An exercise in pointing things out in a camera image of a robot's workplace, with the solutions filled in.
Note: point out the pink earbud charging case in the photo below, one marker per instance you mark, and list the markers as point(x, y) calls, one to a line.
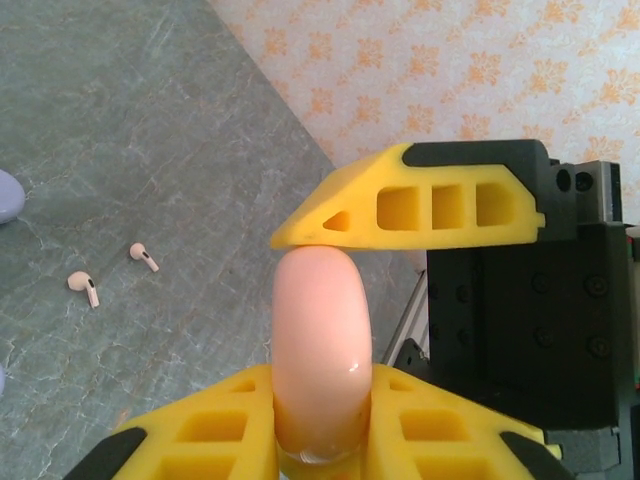
point(320, 350)

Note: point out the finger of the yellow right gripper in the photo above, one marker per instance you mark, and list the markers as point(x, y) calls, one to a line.
point(360, 190)

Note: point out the thin aluminium side rail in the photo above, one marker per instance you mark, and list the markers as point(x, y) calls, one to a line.
point(407, 315)

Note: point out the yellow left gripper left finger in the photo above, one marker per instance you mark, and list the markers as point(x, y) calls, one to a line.
point(260, 450)

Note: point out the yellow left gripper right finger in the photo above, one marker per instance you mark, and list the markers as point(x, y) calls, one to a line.
point(385, 450)

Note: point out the pink earbud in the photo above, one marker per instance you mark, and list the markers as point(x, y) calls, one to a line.
point(142, 255)
point(82, 285)

